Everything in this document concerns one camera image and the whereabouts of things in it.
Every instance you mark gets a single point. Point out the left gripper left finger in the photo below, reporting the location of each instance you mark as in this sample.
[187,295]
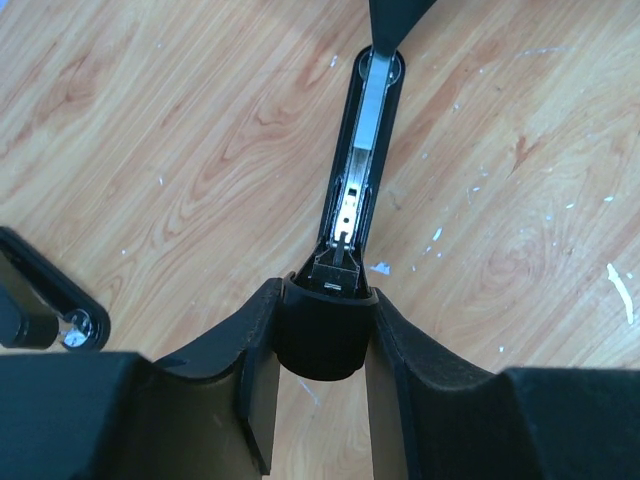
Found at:
[205,411]

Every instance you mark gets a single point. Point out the black stapler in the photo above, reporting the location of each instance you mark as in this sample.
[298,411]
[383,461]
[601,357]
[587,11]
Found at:
[327,307]
[41,306]

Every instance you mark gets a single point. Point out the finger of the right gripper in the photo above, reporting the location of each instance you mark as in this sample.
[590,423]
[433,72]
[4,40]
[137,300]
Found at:
[392,20]

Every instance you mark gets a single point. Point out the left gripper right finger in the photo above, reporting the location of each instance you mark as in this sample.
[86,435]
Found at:
[435,415]

